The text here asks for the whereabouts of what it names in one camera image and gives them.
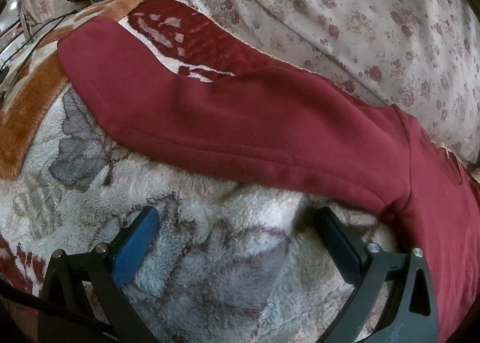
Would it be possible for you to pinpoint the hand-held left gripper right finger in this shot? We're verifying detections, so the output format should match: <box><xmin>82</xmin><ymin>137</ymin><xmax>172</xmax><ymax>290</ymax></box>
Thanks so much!
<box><xmin>314</xmin><ymin>206</ymin><xmax>439</xmax><ymax>343</ymax></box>

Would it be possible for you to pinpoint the dark red sweatshirt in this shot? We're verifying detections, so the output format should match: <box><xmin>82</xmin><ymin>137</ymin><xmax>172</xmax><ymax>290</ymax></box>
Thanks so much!
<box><xmin>57</xmin><ymin>16</ymin><xmax>480</xmax><ymax>343</ymax></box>

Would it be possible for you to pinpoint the floral print bedsheet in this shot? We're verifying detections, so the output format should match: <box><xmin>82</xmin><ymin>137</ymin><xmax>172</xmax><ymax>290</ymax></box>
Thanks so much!
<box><xmin>19</xmin><ymin>0</ymin><xmax>480</xmax><ymax>167</ymax></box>

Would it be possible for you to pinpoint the floral fleece blanket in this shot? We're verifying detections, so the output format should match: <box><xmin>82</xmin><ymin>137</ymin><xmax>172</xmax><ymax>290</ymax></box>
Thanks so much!
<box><xmin>0</xmin><ymin>0</ymin><xmax>466</xmax><ymax>343</ymax></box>

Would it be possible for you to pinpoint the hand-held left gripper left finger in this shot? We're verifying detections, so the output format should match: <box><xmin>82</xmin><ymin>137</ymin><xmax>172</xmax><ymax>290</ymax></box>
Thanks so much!
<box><xmin>37</xmin><ymin>206</ymin><xmax>162</xmax><ymax>343</ymax></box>

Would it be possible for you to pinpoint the thin black cable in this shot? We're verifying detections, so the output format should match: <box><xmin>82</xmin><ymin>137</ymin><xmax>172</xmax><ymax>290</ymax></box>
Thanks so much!
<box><xmin>0</xmin><ymin>9</ymin><xmax>81</xmax><ymax>70</ymax></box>

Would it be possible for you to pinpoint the thick black gripper cable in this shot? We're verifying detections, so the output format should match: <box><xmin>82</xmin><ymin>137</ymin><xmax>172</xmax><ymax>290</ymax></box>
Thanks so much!
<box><xmin>0</xmin><ymin>285</ymin><xmax>113</xmax><ymax>330</ymax></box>

